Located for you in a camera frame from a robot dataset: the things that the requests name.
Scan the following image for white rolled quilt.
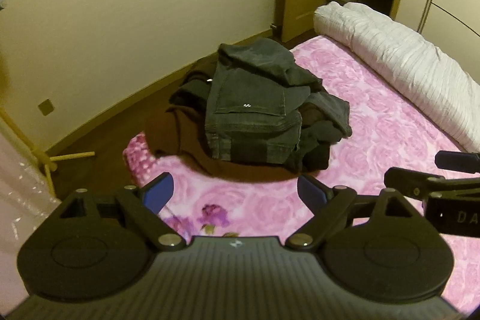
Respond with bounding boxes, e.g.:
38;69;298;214
314;1;479;152

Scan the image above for wall socket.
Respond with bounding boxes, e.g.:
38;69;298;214
37;99;55;116

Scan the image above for yellow drying rack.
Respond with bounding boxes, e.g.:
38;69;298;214
1;107;96;196

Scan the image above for dark grey jeans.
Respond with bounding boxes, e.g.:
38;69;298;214
204;38;352;165

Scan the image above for pile of dark clothes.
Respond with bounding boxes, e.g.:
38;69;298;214
145;55;330;183

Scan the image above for pink rose bedspread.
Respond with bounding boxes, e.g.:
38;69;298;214
122;35;480;317

